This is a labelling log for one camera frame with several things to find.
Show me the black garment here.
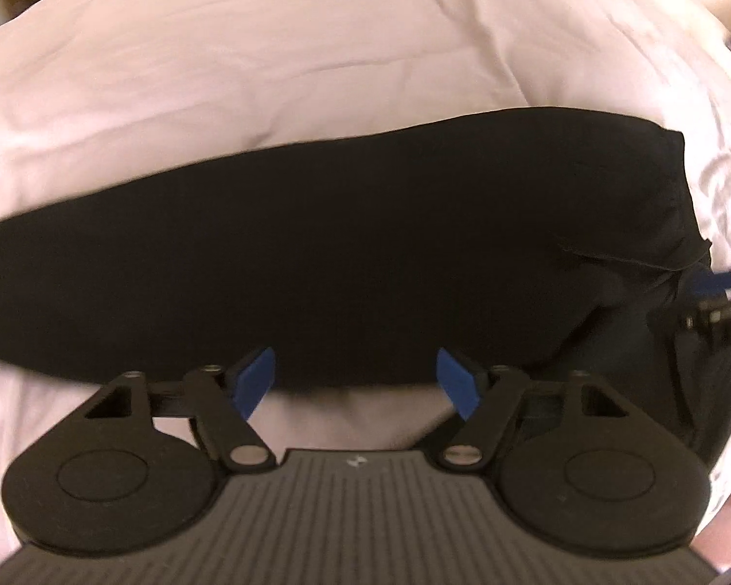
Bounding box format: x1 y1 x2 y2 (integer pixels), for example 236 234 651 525
0 108 731 464

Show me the white bed duvet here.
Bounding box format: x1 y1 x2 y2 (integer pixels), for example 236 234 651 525
0 0 731 573

